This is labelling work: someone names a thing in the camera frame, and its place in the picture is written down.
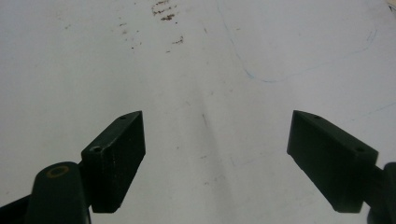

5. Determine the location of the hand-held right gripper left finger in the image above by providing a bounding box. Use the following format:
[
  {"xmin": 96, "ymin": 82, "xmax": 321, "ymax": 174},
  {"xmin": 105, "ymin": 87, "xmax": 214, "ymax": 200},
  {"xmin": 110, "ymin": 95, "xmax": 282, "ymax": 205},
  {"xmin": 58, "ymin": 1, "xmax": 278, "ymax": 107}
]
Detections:
[{"xmin": 80, "ymin": 110, "xmax": 147, "ymax": 215}]

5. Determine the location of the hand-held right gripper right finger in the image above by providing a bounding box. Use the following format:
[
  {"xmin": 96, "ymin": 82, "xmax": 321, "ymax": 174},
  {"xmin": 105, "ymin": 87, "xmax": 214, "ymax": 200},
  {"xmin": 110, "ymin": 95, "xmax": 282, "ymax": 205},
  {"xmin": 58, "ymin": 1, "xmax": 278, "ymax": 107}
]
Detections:
[{"xmin": 286, "ymin": 109, "xmax": 380, "ymax": 215}]

